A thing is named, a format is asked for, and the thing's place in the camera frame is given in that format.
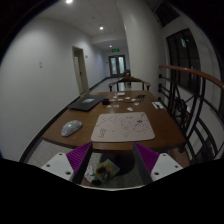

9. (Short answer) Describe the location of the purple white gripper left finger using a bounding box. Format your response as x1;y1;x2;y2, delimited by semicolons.
42;142;93;184

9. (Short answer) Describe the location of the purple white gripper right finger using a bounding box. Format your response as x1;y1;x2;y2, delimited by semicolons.
133;143;182;183

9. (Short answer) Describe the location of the white scribbled mouse pad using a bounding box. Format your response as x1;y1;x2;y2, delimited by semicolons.
91;112;155;143

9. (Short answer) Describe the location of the yellow-green object on floor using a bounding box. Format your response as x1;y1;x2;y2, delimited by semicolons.
94;159;120;183

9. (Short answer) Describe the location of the white paper with pen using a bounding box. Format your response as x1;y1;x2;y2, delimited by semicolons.
152;102;164;109

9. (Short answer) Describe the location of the dark closed laptop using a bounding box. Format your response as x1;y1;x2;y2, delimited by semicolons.
68;95;106;111

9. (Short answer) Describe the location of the small black cup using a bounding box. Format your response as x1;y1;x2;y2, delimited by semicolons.
102;98;110;105

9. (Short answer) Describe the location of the wooden metal stair railing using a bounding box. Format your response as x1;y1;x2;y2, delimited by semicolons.
158;65;224;164

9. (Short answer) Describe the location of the side doorway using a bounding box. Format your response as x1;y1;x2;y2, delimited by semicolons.
72;47;89;95

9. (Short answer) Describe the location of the wooden chair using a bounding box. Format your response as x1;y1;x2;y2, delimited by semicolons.
108;77;151;92

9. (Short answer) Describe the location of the double glass door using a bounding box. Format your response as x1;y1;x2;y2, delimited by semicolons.
109;55;126;76

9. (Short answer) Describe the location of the dark window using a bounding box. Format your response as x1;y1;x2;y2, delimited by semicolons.
167;29;201;92

